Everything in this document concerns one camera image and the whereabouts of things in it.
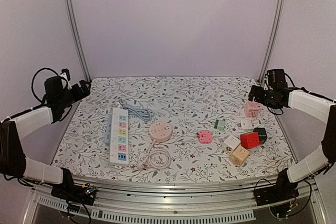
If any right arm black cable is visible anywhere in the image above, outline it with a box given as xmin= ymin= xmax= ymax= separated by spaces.
xmin=285 ymin=73 xmax=336 ymax=103

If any right aluminium frame post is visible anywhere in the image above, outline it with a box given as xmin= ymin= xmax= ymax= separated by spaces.
xmin=257 ymin=0 xmax=285 ymax=84

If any dark green cube socket adapter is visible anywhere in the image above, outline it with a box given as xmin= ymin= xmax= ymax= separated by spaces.
xmin=253 ymin=127 xmax=268 ymax=145

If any aluminium front rail base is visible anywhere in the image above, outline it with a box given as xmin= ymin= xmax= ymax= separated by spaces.
xmin=22 ymin=176 xmax=328 ymax=223

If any red cube socket adapter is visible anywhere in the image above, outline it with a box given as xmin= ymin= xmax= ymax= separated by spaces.
xmin=240 ymin=132 xmax=260 ymax=149

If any left aluminium frame post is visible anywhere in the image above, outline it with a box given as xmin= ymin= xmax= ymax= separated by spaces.
xmin=64 ymin=0 xmax=92 ymax=82

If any long white power strip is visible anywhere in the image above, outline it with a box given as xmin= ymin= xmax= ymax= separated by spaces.
xmin=109 ymin=108 xmax=130 ymax=167

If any pink power cable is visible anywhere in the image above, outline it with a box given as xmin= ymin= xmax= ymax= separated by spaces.
xmin=136 ymin=140 xmax=171 ymax=170

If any green usb plug adapter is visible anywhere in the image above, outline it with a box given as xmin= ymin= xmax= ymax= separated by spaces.
xmin=213 ymin=120 xmax=227 ymax=131

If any pink plug adapter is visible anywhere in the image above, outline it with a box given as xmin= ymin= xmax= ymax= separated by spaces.
xmin=197 ymin=130 xmax=212 ymax=144

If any light blue power cable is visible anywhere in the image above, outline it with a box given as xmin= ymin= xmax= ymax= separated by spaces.
xmin=117 ymin=99 xmax=156 ymax=122

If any white plug adapter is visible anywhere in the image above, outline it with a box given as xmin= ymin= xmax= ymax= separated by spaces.
xmin=237 ymin=118 xmax=253 ymax=130

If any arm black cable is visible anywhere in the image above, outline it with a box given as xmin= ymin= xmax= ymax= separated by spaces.
xmin=0 ymin=67 xmax=61 ymax=124
xmin=285 ymin=73 xmax=336 ymax=103

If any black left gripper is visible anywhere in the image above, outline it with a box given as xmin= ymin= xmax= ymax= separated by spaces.
xmin=59 ymin=80 xmax=92 ymax=108

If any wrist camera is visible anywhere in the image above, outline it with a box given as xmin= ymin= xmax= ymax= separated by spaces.
xmin=265 ymin=69 xmax=288 ymax=90
xmin=44 ymin=68 xmax=71 ymax=103

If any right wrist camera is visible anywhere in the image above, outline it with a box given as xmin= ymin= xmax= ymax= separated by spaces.
xmin=265 ymin=69 xmax=288 ymax=90

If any white cube adapter red flower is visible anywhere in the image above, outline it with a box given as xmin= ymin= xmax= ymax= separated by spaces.
xmin=222 ymin=135 xmax=240 ymax=154

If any aluminium frame post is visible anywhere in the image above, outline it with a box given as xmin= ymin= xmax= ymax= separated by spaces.
xmin=257 ymin=0 xmax=285 ymax=84
xmin=64 ymin=0 xmax=92 ymax=82

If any beige cube socket adapter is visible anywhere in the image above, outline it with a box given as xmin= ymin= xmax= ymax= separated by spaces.
xmin=229 ymin=145 xmax=250 ymax=167

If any pink cube socket adapter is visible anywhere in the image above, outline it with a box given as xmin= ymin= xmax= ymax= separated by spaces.
xmin=244 ymin=101 xmax=261 ymax=118

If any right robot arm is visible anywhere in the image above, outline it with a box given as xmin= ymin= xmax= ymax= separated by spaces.
xmin=248 ymin=84 xmax=335 ymax=204

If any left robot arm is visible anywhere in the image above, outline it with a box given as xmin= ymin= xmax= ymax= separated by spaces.
xmin=1 ymin=76 xmax=96 ymax=205

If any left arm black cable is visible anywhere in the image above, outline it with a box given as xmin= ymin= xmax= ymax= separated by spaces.
xmin=0 ymin=67 xmax=61 ymax=124

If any floral patterned table mat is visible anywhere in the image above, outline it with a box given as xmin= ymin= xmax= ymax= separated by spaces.
xmin=52 ymin=77 xmax=295 ymax=184

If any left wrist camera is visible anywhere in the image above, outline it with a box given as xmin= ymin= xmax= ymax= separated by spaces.
xmin=44 ymin=68 xmax=71 ymax=103

